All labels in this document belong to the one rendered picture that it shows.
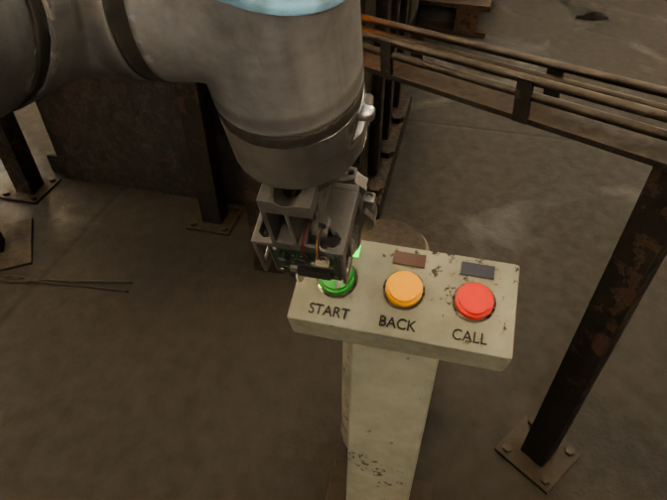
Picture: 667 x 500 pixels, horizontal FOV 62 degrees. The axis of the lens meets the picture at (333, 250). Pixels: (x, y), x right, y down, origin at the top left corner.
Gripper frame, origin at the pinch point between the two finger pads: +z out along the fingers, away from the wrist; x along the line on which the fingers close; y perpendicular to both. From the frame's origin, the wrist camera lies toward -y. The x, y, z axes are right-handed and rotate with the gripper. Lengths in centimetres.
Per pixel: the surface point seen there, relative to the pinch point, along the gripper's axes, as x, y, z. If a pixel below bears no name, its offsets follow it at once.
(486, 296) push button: 16.0, -0.3, 5.7
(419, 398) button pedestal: 10.9, 8.5, 19.3
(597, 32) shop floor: 70, -212, 148
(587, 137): 25.9, -23.9, 6.6
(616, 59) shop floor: 76, -183, 138
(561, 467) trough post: 40, 5, 68
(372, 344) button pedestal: 4.8, 5.7, 10.5
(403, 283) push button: 7.2, -0.2, 5.7
